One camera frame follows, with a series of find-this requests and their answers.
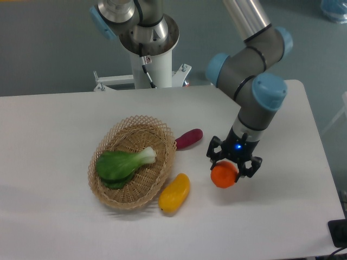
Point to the purple sweet potato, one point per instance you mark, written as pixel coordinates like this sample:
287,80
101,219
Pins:
189,138

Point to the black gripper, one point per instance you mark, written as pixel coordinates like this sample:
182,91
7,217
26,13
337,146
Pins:
237,149

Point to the orange fruit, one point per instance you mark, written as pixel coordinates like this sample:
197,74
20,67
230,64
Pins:
224,174

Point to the blue object top right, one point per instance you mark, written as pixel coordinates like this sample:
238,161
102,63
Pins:
335,10

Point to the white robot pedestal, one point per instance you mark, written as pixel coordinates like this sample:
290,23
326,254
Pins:
150,51

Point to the woven wicker basket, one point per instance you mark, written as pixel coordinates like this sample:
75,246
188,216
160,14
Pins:
132,135

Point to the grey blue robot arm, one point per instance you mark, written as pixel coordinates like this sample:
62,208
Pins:
242,77

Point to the green bok choy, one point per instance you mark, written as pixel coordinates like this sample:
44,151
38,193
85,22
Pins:
117,168

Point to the black device at edge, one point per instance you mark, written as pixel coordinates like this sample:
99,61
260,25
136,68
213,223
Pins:
337,229

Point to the yellow mango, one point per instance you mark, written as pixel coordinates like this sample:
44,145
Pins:
175,194

